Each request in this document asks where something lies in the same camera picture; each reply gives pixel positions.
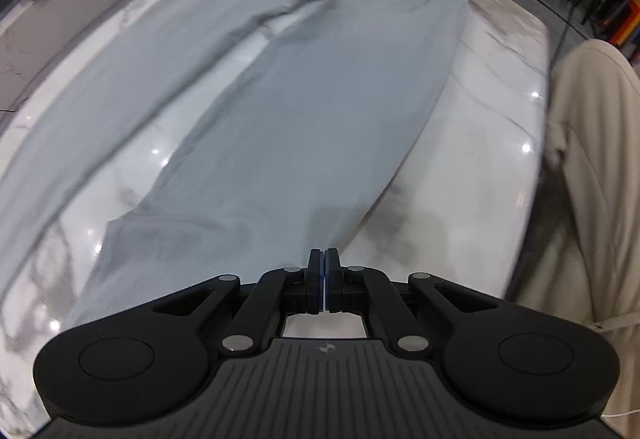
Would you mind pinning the grey knit pants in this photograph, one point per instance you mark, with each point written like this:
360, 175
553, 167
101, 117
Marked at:
280, 119

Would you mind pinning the multicoloured object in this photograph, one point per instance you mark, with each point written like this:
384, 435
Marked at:
627, 21

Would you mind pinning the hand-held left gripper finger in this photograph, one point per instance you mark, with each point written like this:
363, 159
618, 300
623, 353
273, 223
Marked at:
330, 291
320, 291

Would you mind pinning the person's cream trousers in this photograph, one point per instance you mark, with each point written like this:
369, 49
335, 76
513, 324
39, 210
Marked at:
595, 179

